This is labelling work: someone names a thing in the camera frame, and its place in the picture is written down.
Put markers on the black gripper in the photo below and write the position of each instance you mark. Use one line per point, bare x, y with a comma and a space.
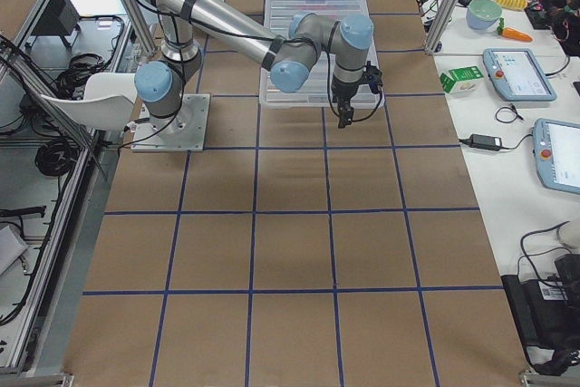
343, 91

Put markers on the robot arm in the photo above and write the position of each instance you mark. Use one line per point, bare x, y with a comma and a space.
290, 59

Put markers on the green white carton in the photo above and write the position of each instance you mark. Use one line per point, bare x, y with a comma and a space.
463, 79

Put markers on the black power adapter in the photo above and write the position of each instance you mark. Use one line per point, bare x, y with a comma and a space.
485, 142

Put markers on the green bowl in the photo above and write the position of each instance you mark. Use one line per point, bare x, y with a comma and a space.
481, 14

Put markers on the far teach pendant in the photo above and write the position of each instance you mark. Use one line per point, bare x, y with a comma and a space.
517, 76

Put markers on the teach pendant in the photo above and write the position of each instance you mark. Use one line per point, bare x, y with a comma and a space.
517, 76
556, 152

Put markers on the toy carrot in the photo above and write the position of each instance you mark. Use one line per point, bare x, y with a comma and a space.
511, 33

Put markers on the yellow toy corn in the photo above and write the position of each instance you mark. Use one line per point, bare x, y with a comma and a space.
514, 5

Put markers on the near teach pendant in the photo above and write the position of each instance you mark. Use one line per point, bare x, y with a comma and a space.
556, 152

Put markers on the white chair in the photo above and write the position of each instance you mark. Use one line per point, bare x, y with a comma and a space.
107, 102

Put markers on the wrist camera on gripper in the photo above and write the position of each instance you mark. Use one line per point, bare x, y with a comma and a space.
373, 78

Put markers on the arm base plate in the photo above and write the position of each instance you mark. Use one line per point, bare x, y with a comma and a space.
187, 131

